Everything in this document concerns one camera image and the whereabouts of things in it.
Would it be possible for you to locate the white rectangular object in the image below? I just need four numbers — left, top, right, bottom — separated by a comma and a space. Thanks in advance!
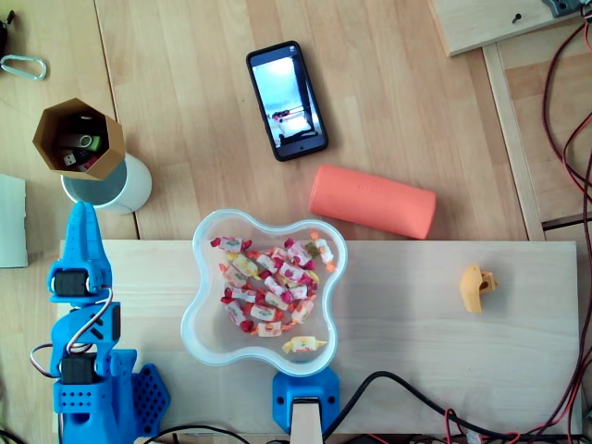
0, 174, 29, 269

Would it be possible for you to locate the white ceramic cup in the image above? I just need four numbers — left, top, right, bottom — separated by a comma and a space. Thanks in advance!
60, 152, 154, 216

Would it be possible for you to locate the black USB stick metal plug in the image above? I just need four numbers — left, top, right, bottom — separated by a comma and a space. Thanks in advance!
60, 148, 92, 168

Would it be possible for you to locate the brown polygonal printed container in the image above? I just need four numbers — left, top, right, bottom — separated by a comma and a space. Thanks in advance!
31, 97, 127, 181

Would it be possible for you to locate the clear plastic Haribo candy tub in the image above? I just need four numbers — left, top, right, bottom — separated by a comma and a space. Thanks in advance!
179, 208, 349, 376

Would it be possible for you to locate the silver carabiner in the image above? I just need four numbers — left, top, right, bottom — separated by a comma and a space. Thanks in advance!
0, 54, 48, 81

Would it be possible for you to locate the pink white wrapped candy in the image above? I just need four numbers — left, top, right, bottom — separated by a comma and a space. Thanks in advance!
284, 238, 315, 272
261, 275, 290, 297

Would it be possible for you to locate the black smartphone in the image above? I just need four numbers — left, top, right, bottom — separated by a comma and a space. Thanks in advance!
245, 40, 330, 163

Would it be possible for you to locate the orange glasses case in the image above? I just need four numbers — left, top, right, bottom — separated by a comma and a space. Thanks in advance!
308, 164, 438, 241

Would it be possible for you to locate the light wooden base board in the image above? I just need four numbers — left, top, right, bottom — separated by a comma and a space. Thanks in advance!
58, 239, 580, 436

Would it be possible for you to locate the yellow 3D printed part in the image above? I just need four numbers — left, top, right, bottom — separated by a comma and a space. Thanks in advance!
459, 262, 500, 315

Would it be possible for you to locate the framed wooden panel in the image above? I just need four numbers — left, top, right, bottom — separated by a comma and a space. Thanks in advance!
483, 18, 592, 241

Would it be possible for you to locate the plain wooden panel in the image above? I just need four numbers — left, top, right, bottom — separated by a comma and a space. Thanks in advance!
427, 0, 592, 58

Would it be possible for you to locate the thin black cable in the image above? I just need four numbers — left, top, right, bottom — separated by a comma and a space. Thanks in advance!
131, 424, 253, 444

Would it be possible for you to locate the black strap object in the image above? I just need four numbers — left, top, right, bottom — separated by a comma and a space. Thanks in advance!
0, 8, 16, 53

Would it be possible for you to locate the blue printed post base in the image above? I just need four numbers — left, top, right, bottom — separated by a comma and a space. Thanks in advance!
271, 367, 341, 436

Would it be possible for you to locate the wooden post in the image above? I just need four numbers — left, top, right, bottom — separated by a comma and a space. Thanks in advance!
290, 397, 324, 444

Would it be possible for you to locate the thick black cable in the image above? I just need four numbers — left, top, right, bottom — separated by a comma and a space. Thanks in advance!
322, 371, 528, 443

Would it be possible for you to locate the thin red wire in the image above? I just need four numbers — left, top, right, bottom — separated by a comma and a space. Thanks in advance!
561, 117, 592, 204
442, 406, 522, 444

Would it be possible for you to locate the red black braided cable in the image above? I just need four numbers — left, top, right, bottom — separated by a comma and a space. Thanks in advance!
508, 18, 592, 443

